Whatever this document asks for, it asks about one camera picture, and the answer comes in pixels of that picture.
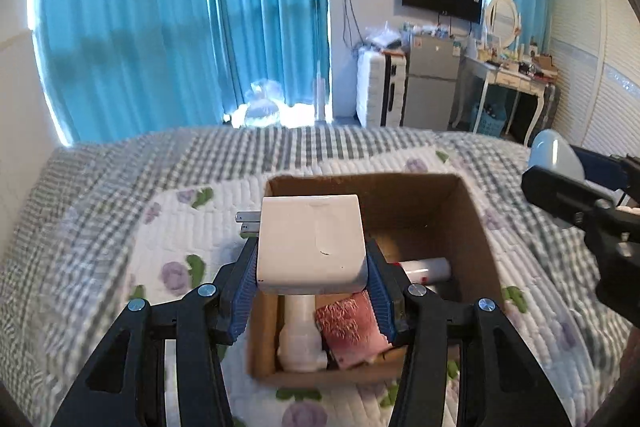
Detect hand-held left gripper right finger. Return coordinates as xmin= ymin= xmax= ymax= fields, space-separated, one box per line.
xmin=365 ymin=239 xmax=573 ymax=427

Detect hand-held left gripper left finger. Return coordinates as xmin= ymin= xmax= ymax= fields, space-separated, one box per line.
xmin=55 ymin=237 xmax=261 ymax=427

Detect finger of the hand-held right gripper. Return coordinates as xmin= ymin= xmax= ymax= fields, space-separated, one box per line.
xmin=521 ymin=164 xmax=616 ymax=230
xmin=570 ymin=146 xmax=640 ymax=190

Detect pink floral booklet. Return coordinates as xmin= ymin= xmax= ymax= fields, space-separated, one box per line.
xmin=315 ymin=292 xmax=396 ymax=370

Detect pale blue rounded object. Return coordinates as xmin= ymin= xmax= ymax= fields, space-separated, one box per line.
xmin=529 ymin=129 xmax=586 ymax=180

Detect white bottle with red cap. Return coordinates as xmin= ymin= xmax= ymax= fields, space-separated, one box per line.
xmin=390 ymin=257 xmax=452 ymax=285

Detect white cylindrical plug-in device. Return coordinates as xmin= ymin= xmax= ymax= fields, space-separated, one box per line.
xmin=277 ymin=294 xmax=328 ymax=372

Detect white charger adapter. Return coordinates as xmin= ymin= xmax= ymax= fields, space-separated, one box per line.
xmin=235 ymin=194 xmax=370 ymax=295

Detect brown cardboard box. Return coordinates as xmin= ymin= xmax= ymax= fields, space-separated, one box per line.
xmin=248 ymin=173 xmax=505 ymax=389

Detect dark suitcase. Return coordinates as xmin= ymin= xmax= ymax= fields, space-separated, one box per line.
xmin=540 ymin=82 xmax=561 ymax=132

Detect floral quilted mat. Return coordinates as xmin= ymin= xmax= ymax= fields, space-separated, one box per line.
xmin=127 ymin=147 xmax=631 ymax=427

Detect blue plastic basket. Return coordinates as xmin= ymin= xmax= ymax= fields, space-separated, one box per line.
xmin=472 ymin=104 xmax=506 ymax=135

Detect white slatted wardrobe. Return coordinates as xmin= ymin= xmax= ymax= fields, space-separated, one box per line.
xmin=547 ymin=0 xmax=640 ymax=158

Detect white dressing table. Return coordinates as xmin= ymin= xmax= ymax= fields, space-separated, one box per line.
xmin=452 ymin=54 xmax=558 ymax=148

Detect silver mini fridge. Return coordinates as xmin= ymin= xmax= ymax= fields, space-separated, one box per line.
xmin=400 ymin=34 xmax=462 ymax=131

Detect round white mirror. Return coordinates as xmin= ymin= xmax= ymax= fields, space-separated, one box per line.
xmin=485 ymin=0 xmax=521 ymax=50

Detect clear plastic bag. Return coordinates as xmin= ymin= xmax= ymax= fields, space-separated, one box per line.
xmin=240 ymin=79 xmax=286 ymax=128

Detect white suitcase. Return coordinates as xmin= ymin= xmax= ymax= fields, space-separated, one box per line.
xmin=356 ymin=49 xmax=408 ymax=128

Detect pile of plastic bags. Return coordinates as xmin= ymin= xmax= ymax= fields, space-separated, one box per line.
xmin=362 ymin=23 xmax=406 ymax=52

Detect wide blue curtain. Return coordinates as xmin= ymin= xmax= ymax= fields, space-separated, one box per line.
xmin=32 ymin=0 xmax=236 ymax=145

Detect narrow blue curtain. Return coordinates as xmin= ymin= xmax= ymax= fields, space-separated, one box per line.
xmin=207 ymin=0 xmax=332 ymax=120

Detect black hanging cable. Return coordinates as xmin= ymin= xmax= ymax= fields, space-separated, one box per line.
xmin=342 ymin=0 xmax=366 ymax=52

